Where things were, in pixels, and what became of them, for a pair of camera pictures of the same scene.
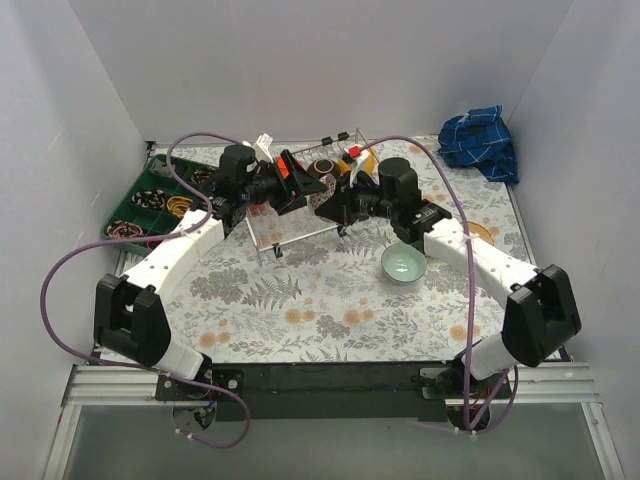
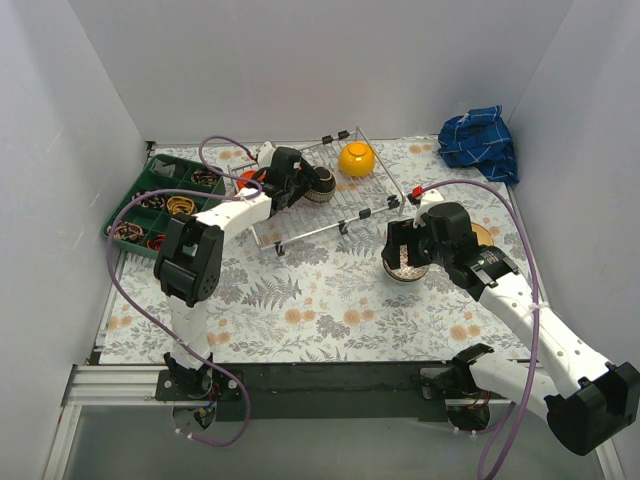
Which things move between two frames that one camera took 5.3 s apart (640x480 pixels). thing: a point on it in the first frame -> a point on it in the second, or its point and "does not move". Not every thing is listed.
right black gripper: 350,208 -> 398,245
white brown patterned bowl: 319,196 -> 406,272
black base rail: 335,392 does not move
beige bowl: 484,234 does not move
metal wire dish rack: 267,229 does not move
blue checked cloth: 482,139 does not move
